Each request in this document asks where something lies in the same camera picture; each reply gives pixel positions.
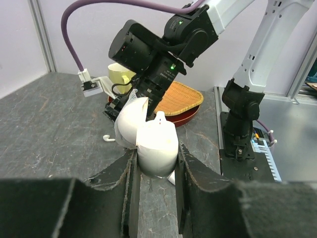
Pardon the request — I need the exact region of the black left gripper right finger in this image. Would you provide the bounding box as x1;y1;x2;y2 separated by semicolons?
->
175;143;317;238

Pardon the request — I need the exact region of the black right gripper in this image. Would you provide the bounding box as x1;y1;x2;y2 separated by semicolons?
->
132;56;187;118

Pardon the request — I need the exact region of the white earbud charging case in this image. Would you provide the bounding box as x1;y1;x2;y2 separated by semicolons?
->
114;97;179;179

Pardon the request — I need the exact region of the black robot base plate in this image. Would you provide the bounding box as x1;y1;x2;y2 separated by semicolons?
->
220;112;276;182

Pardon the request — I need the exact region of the pale yellow mug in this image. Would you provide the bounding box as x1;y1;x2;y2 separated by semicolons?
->
108;63;136;94

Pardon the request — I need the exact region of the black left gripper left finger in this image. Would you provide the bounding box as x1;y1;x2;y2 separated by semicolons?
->
0;150;141;238

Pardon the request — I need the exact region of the woven bamboo basket tray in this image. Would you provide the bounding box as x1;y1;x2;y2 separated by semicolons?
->
155;81;204;116

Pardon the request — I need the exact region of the aluminium frame rail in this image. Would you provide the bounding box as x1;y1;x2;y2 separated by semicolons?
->
28;0;57;72

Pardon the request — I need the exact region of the white earbud upper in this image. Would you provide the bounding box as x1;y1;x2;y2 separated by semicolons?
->
103;134;115;142

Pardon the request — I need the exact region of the dark red round tray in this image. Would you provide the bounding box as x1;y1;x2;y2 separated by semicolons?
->
104;96;201;127

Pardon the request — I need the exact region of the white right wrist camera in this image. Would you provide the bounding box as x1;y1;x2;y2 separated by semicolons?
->
78;69;116;99

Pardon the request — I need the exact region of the light blue cable duct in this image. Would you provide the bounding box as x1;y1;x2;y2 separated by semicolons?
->
251;139;282;182

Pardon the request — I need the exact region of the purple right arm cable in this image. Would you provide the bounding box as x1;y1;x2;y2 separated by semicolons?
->
60;0;206;75

